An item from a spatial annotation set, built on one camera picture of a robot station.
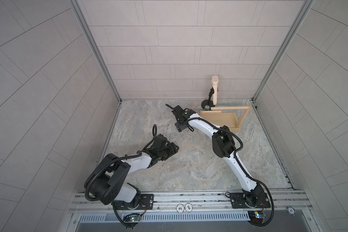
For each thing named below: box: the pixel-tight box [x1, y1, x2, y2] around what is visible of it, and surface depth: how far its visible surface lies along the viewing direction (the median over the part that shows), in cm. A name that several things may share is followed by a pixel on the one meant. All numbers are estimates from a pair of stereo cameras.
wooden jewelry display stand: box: [199, 105, 251, 132], surface depth 107 cm
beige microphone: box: [211, 75, 219, 106], surface depth 97 cm
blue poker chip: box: [286, 205, 296, 216], surface depth 70 cm
